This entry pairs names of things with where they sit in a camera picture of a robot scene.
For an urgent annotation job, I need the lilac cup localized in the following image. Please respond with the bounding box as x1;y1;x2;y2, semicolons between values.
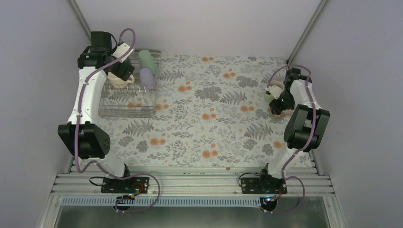
139;67;156;90

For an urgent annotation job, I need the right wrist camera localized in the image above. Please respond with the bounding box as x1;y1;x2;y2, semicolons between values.
266;85;283;100

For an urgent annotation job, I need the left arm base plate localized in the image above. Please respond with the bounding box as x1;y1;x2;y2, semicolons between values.
101;177;150;195

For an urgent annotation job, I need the yellow-green mug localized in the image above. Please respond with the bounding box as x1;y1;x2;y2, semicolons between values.
264;93;275;103

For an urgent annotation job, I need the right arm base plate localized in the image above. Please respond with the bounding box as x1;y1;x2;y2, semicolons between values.
240;177;288;195

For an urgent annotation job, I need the floral patterned mug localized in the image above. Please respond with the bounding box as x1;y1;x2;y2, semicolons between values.
272;109;294;121

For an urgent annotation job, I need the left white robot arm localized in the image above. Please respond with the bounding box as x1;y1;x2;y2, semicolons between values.
58;28;136;192

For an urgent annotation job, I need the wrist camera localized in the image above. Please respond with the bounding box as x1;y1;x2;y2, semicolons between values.
266;85;283;100
112;43;133;62

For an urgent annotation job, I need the cream mug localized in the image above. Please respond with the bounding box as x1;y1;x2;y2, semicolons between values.
107;72;135;89

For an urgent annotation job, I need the floral tablecloth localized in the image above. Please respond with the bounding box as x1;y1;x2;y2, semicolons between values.
99;55;290;167

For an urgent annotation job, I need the aluminium rail frame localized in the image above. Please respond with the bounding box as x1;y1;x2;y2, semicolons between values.
39;167;345;228

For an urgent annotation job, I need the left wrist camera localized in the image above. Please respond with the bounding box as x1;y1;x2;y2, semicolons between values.
112;43;133;62

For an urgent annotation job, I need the wire dish rack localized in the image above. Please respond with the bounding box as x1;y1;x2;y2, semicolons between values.
98;49;158;118

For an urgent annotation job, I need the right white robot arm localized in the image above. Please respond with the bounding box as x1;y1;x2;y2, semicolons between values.
257;65;330;193

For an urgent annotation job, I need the mint green cup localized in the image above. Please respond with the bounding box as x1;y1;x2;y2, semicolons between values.
138;50;158;75

